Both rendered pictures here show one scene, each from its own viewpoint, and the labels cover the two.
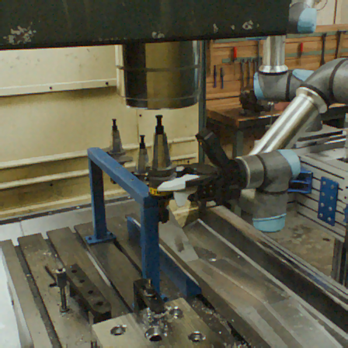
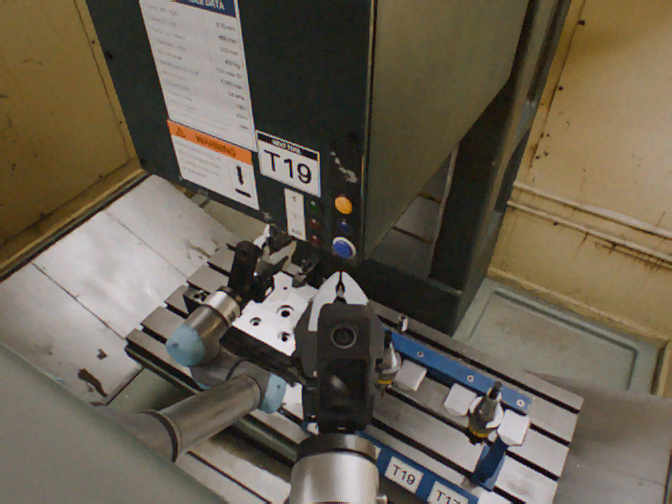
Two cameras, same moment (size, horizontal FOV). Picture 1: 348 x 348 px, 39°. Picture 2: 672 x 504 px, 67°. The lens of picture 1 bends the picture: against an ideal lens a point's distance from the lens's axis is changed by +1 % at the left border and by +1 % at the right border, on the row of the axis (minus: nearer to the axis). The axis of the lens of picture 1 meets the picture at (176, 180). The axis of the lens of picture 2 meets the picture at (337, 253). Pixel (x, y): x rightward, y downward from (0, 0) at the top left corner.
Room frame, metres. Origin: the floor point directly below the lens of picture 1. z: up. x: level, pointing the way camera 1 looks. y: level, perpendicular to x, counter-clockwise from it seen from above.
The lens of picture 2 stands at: (1.71, -0.31, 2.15)
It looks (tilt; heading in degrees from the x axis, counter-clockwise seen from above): 46 degrees down; 148
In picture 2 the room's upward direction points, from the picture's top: straight up
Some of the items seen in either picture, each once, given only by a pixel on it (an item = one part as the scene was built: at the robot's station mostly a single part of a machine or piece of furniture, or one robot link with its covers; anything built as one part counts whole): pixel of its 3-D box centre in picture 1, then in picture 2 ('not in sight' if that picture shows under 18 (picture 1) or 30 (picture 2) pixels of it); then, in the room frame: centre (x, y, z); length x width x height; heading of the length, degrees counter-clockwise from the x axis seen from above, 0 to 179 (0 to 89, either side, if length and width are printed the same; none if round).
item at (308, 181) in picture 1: (296, 181); not in sight; (1.81, -0.48, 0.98); 0.09 x 0.09 x 0.09; 27
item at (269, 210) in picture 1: (265, 204); (213, 366); (1.07, -0.21, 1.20); 0.11 x 0.08 x 0.11; 30
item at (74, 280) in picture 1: (87, 297); not in sight; (1.10, 0.24, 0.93); 0.26 x 0.05 x 0.06; 31
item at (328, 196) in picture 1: (327, 201); not in sight; (1.71, -0.58, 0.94); 0.09 x 0.01 x 0.18; 27
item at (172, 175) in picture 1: (161, 171); (278, 235); (0.93, 0.03, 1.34); 0.06 x 0.06 x 0.03
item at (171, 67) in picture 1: (158, 70); not in sight; (0.93, 0.03, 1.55); 0.16 x 0.16 x 0.12
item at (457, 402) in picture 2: (122, 159); (458, 401); (1.42, 0.16, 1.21); 0.07 x 0.05 x 0.01; 116
